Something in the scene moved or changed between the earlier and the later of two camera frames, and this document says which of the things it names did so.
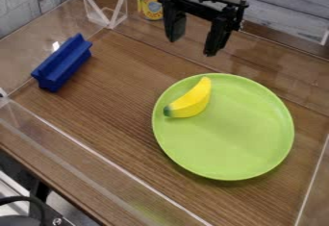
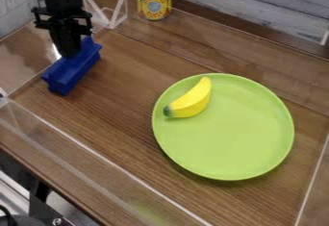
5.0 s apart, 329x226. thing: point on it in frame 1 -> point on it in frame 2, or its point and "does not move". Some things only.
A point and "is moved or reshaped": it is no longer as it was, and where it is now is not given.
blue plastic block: [63, 62] is moved or reshaped
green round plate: [238, 139] does not move
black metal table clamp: [54, 218] does not move
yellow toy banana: [192, 105] does not move
